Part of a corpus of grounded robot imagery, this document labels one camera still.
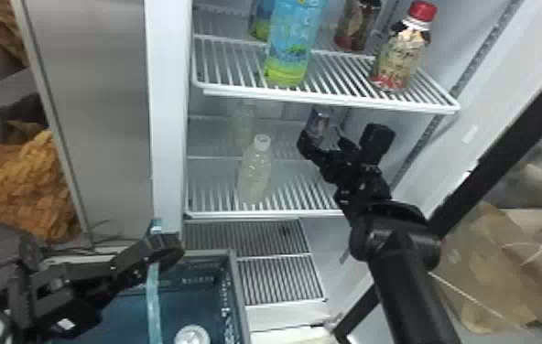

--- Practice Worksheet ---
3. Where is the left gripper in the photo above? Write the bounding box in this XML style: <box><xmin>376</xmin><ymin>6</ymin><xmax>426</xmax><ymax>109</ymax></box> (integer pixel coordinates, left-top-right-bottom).
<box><xmin>102</xmin><ymin>231</ymin><xmax>187</xmax><ymax>296</ymax></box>

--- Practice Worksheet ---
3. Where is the person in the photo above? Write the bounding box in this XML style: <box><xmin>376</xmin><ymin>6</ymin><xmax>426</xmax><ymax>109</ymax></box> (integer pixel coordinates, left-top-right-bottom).
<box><xmin>0</xmin><ymin>0</ymin><xmax>82</xmax><ymax>243</ymax></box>

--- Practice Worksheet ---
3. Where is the blue basket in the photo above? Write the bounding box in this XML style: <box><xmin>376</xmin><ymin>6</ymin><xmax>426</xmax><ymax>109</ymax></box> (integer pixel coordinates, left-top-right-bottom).
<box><xmin>45</xmin><ymin>218</ymin><xmax>253</xmax><ymax>344</ymax></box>

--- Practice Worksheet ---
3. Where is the clear bottle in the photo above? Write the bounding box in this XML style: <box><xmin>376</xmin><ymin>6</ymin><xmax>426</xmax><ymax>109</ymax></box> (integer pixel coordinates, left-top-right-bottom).
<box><xmin>229</xmin><ymin>102</ymin><xmax>261</xmax><ymax>151</ymax></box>
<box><xmin>236</xmin><ymin>134</ymin><xmax>274</xmax><ymax>205</ymax></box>

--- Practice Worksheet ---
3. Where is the red capped bottle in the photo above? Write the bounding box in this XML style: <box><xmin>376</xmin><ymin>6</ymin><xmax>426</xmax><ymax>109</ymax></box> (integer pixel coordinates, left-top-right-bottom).
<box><xmin>369</xmin><ymin>0</ymin><xmax>439</xmax><ymax>93</ymax></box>

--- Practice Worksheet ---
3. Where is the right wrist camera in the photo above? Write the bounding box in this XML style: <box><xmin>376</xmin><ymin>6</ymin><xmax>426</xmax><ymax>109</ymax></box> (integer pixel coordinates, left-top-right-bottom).
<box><xmin>358</xmin><ymin>123</ymin><xmax>396</xmax><ymax>167</ymax></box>

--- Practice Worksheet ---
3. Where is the fridge door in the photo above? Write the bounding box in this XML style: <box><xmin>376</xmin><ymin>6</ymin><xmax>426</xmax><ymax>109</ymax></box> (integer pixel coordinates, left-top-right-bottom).
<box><xmin>331</xmin><ymin>48</ymin><xmax>542</xmax><ymax>344</ymax></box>

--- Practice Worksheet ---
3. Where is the dark red bottle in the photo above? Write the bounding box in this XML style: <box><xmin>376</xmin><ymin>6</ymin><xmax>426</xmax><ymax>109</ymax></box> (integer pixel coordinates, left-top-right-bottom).
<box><xmin>332</xmin><ymin>0</ymin><xmax>384</xmax><ymax>53</ymax></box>

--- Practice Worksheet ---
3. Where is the white fridge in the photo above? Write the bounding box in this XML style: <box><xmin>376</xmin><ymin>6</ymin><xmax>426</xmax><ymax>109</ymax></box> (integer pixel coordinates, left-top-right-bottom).
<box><xmin>11</xmin><ymin>0</ymin><xmax>542</xmax><ymax>344</ymax></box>

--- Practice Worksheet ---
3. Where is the green bottle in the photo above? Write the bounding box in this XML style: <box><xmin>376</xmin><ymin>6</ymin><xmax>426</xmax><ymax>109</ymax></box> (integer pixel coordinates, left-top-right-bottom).
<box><xmin>248</xmin><ymin>0</ymin><xmax>276</xmax><ymax>42</ymax></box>
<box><xmin>263</xmin><ymin>0</ymin><xmax>331</xmax><ymax>89</ymax></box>

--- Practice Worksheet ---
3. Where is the cardboard box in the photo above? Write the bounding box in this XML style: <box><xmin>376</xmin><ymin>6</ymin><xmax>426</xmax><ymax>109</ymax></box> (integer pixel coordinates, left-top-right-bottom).
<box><xmin>433</xmin><ymin>200</ymin><xmax>542</xmax><ymax>338</ymax></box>

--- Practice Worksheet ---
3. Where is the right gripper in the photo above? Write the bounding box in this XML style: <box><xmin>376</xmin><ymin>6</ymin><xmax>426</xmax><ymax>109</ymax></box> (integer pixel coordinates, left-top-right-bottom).
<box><xmin>296</xmin><ymin>106</ymin><xmax>395</xmax><ymax>208</ymax></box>

